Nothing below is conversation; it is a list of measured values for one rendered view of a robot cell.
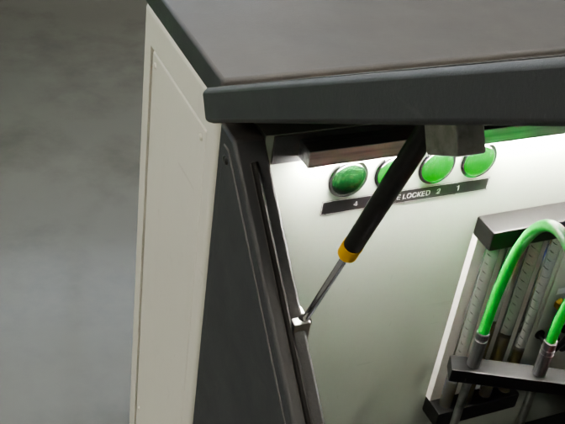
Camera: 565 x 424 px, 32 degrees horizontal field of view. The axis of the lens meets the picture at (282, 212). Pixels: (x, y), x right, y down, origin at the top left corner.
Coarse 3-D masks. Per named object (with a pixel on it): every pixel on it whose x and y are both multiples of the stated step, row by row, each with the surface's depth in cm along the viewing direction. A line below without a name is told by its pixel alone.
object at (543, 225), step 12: (528, 228) 111; (540, 228) 107; (552, 228) 103; (564, 228) 101; (528, 240) 112; (564, 240) 99; (516, 252) 115; (504, 264) 118; (504, 276) 119; (504, 288) 121; (492, 300) 122; (492, 312) 124; (480, 324) 126; (480, 336) 126
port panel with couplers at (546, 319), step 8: (560, 264) 138; (560, 272) 139; (560, 280) 140; (552, 288) 140; (560, 288) 141; (552, 296) 142; (560, 296) 142; (544, 304) 142; (552, 304) 143; (560, 304) 142; (544, 312) 143; (552, 312) 144; (544, 320) 144; (552, 320) 145; (536, 328) 145; (544, 328) 146
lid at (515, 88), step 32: (480, 64) 57; (512, 64) 54; (544, 64) 52; (224, 96) 97; (256, 96) 89; (288, 96) 82; (320, 96) 77; (352, 96) 72; (384, 96) 68; (416, 96) 64; (448, 96) 60; (480, 96) 57; (512, 96) 54; (544, 96) 52; (448, 128) 66; (480, 128) 66
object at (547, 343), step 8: (560, 312) 123; (560, 320) 124; (552, 328) 125; (560, 328) 125; (552, 336) 125; (544, 344) 127; (552, 344) 126; (544, 352) 127; (552, 352) 127; (536, 360) 129; (544, 360) 128; (536, 368) 129; (544, 368) 128; (544, 376) 130
